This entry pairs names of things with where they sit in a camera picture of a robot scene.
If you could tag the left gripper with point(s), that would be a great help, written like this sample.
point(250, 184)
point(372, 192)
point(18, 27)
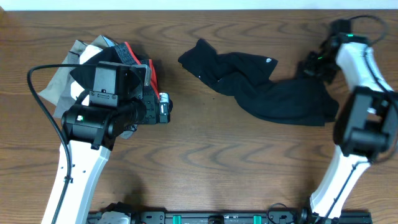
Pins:
point(152, 109)

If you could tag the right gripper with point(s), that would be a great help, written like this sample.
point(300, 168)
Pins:
point(310, 67)

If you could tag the black t-shirt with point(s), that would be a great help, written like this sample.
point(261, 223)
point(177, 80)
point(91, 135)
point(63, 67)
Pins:
point(246, 77)

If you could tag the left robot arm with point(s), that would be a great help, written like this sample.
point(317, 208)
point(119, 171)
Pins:
point(88, 135)

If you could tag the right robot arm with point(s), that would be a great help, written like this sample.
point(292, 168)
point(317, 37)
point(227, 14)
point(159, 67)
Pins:
point(365, 128)

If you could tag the black shorts with red waistband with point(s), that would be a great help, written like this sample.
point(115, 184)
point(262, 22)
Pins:
point(119, 82)

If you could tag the grey folded garment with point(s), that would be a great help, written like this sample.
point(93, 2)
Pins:
point(63, 90)

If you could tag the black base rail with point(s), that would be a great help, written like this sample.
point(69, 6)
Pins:
point(278, 217)

